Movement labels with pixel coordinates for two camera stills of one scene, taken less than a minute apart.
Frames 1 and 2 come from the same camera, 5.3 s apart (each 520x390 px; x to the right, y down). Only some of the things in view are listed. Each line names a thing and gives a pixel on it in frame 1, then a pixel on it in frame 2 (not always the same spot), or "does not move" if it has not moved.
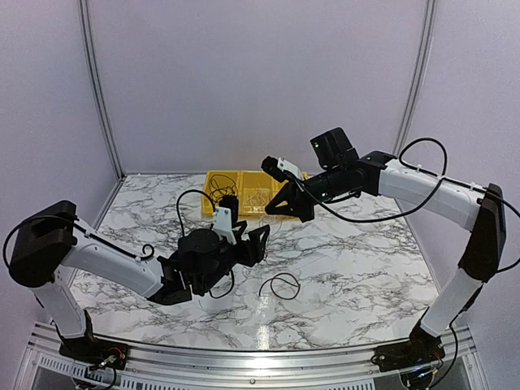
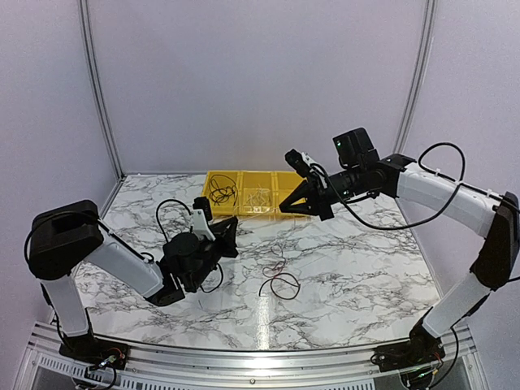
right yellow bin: [278, 185] does not move
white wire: [257, 199] does not move
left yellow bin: [219, 184] does not move
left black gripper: [253, 250] → [227, 237]
